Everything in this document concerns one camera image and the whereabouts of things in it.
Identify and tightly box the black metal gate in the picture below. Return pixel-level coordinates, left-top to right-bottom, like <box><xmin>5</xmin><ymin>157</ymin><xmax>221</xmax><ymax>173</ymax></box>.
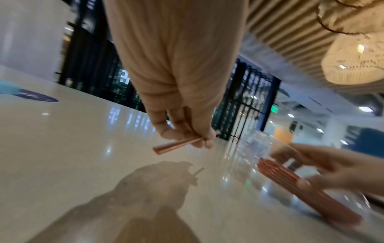
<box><xmin>55</xmin><ymin>0</ymin><xmax>282</xmax><ymax>143</ymax></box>

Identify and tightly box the person's left hand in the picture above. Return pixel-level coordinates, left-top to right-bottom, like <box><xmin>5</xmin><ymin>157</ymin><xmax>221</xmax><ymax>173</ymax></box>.
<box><xmin>103</xmin><ymin>0</ymin><xmax>250</xmax><ymax>149</ymax></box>

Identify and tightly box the light blue object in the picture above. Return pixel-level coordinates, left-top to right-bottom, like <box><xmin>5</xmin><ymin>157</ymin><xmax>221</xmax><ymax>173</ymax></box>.
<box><xmin>0</xmin><ymin>79</ymin><xmax>22</xmax><ymax>96</ymax></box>

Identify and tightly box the single orange stick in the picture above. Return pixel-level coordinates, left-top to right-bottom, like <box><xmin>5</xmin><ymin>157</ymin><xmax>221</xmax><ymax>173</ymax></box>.
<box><xmin>152</xmin><ymin>130</ymin><xmax>222</xmax><ymax>155</ymax></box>

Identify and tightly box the clear plastic cup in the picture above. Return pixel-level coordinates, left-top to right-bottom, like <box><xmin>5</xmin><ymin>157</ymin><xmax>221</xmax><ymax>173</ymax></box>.
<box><xmin>227</xmin><ymin>129</ymin><xmax>373</xmax><ymax>229</ymax></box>

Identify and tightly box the bundle of orange sticks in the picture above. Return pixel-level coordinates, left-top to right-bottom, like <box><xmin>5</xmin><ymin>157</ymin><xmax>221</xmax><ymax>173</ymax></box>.
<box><xmin>257</xmin><ymin>157</ymin><xmax>364</xmax><ymax>225</ymax></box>

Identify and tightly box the dark blue round sticker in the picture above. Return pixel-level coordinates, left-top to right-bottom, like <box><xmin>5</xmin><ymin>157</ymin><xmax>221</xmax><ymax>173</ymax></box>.
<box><xmin>13</xmin><ymin>88</ymin><xmax>59</xmax><ymax>103</ymax></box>

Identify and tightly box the person's right hand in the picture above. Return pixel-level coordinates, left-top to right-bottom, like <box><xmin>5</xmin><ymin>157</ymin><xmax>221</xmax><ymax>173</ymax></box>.
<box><xmin>270</xmin><ymin>143</ymin><xmax>384</xmax><ymax>197</ymax></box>

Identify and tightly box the beige woven pendant lamp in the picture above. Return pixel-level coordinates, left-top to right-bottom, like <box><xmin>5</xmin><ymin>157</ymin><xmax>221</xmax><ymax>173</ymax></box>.
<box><xmin>317</xmin><ymin>0</ymin><xmax>384</xmax><ymax>34</ymax></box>
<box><xmin>320</xmin><ymin>32</ymin><xmax>384</xmax><ymax>84</ymax></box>

